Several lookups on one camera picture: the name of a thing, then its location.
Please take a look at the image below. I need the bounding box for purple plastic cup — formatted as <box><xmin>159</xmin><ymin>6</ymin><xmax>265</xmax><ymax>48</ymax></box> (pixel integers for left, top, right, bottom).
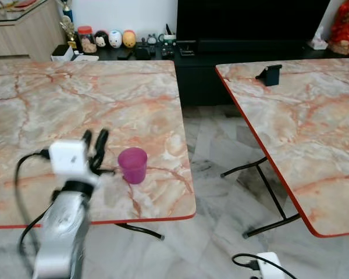
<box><xmin>117</xmin><ymin>147</ymin><xmax>149</xmax><ymax>185</ymax></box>

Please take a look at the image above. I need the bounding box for pink white ornament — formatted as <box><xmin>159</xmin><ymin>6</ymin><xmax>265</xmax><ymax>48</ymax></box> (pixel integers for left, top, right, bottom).
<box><xmin>309</xmin><ymin>26</ymin><xmax>330</xmax><ymax>51</ymax></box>

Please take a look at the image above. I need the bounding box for red lidded glass jar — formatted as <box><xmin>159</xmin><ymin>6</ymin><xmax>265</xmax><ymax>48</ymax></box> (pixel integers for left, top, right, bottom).
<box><xmin>77</xmin><ymin>26</ymin><xmax>98</xmax><ymax>55</ymax></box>

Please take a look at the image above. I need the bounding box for white box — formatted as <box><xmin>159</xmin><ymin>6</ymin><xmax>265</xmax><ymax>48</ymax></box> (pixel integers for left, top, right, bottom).
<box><xmin>51</xmin><ymin>44</ymin><xmax>76</xmax><ymax>62</ymax></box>

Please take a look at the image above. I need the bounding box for red doll figurine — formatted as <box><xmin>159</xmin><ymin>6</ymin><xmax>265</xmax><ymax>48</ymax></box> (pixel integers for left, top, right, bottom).
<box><xmin>328</xmin><ymin>0</ymin><xmax>349</xmax><ymax>56</ymax></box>

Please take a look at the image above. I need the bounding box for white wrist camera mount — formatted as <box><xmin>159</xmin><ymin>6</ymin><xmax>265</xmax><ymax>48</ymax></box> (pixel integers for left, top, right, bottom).
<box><xmin>255</xmin><ymin>251</ymin><xmax>287</xmax><ymax>279</ymax></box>
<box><xmin>48</xmin><ymin>139</ymin><xmax>101</xmax><ymax>187</ymax></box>

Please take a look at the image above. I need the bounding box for black television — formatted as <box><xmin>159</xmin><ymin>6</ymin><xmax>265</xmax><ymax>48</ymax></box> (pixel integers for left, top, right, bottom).
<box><xmin>176</xmin><ymin>0</ymin><xmax>332</xmax><ymax>42</ymax></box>

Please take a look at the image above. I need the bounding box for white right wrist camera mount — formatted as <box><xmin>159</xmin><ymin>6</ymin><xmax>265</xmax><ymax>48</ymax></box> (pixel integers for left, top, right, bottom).
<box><xmin>255</xmin><ymin>251</ymin><xmax>287</xmax><ymax>279</ymax></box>

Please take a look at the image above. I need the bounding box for wooden cabinet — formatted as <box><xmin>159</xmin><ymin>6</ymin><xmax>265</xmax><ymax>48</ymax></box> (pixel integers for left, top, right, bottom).
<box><xmin>0</xmin><ymin>0</ymin><xmax>68</xmax><ymax>62</ymax></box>

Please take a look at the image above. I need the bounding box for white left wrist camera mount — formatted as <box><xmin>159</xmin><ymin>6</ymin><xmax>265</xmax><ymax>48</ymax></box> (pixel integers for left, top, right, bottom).
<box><xmin>48</xmin><ymin>139</ymin><xmax>101</xmax><ymax>187</ymax></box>

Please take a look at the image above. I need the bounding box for green white mug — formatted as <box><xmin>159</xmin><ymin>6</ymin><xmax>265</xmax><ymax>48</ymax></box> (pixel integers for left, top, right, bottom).
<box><xmin>162</xmin><ymin>33</ymin><xmax>177</xmax><ymax>48</ymax></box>

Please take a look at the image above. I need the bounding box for gold trophy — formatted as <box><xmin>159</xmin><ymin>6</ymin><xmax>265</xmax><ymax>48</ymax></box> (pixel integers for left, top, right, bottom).
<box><xmin>59</xmin><ymin>0</ymin><xmax>78</xmax><ymax>51</ymax></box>

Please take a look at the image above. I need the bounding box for white egg figurine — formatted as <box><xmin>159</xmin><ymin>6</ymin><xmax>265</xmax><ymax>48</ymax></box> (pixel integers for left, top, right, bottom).
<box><xmin>108</xmin><ymin>29</ymin><xmax>123</xmax><ymax>49</ymax></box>

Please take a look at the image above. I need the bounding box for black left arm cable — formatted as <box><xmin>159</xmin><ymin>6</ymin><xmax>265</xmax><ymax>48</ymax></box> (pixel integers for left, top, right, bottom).
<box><xmin>14</xmin><ymin>149</ymin><xmax>54</xmax><ymax>259</ymax></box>

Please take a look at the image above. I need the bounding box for yellow egg figurine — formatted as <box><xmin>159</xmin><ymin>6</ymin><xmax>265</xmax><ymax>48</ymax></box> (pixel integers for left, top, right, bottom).
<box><xmin>122</xmin><ymin>29</ymin><xmax>137</xmax><ymax>49</ymax></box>

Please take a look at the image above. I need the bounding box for black egg figurine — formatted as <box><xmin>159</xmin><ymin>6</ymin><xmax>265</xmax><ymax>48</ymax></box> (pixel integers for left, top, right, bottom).
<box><xmin>95</xmin><ymin>30</ymin><xmax>110</xmax><ymax>49</ymax></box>

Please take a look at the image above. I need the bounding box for black phone stand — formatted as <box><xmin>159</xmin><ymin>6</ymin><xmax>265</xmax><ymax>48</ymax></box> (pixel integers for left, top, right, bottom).
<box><xmin>255</xmin><ymin>64</ymin><xmax>283</xmax><ymax>87</ymax></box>

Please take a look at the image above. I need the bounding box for black soundbar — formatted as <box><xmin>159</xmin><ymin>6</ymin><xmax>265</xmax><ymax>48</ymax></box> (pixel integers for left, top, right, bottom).
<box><xmin>176</xmin><ymin>39</ymin><xmax>322</xmax><ymax>54</ymax></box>

